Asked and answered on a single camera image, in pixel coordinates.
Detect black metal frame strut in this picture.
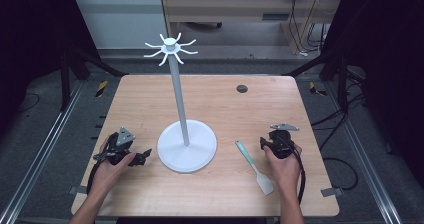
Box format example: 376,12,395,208
59,46,129,112
285,46,350,114

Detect person's right hand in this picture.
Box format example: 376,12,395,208
262,143,303,199

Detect person's left hand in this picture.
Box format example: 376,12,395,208
89,135,137,199

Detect grey metal table bracket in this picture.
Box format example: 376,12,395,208
320,186,345,198
67,185,88,196

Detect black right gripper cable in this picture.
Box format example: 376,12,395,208
281,135,307,206

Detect white hook rack stand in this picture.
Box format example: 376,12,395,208
143,32,218,174

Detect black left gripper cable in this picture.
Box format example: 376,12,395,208
85,132,118,196

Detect aluminium floor rail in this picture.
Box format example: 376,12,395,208
0,79,85,224
323,80,405,224

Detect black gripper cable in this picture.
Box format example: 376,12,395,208
85,132,118,196
281,135,307,206

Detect thin black floor cable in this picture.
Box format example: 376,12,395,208
17,91,42,114

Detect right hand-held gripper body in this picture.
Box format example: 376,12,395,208
265,122,300,160

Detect black curtain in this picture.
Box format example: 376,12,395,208
319,0,424,188
0,0,102,135

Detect bundle of hanging desk cables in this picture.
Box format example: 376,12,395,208
287,0,327,57

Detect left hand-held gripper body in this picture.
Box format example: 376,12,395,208
93,126,138,167

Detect yellow black tape marker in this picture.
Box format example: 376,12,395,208
308,81,328,98
95,79,110,99

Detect teal handled white spatula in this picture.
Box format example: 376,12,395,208
234,139,275,197

